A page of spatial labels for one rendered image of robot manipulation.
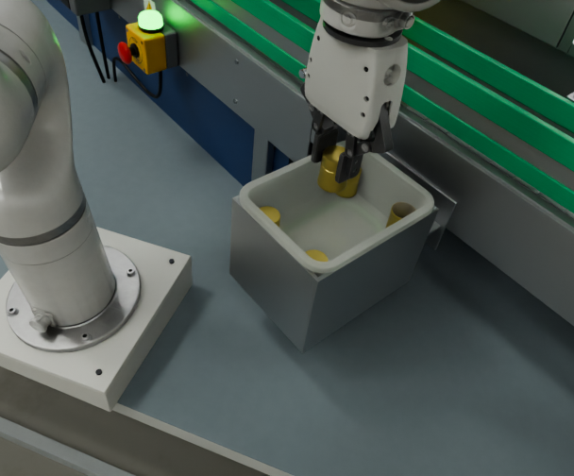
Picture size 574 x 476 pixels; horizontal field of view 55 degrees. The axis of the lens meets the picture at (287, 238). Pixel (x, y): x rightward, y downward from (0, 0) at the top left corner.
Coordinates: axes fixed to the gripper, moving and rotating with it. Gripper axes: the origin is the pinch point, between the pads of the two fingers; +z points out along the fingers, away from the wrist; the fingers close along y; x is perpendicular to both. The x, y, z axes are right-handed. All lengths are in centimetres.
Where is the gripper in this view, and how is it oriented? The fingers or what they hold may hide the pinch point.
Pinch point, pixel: (336, 154)
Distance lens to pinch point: 63.1
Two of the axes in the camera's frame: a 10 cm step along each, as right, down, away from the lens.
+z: -0.9, 6.8, 7.2
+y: -6.2, -6.1, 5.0
